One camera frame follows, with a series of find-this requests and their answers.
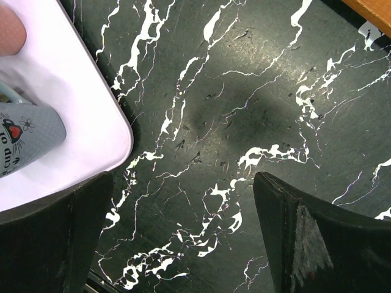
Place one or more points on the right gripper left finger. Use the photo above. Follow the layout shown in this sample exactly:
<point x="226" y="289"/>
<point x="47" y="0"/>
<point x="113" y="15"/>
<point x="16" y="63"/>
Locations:
<point x="47" y="245"/>

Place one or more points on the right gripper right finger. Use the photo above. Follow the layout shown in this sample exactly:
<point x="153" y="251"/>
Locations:
<point x="315" y="246"/>

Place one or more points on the grey mug right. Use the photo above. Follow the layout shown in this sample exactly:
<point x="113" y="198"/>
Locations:
<point x="28" y="131"/>

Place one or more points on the lavender plastic tray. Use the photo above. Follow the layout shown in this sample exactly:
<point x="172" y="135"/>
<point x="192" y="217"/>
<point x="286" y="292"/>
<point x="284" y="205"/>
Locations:
<point x="54" y="68"/>

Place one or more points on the pink mug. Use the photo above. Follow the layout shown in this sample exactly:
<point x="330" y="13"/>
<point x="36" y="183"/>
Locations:
<point x="13" y="32"/>

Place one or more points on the wooden shelf rack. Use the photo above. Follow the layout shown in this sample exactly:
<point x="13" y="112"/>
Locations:
<point x="377" y="12"/>

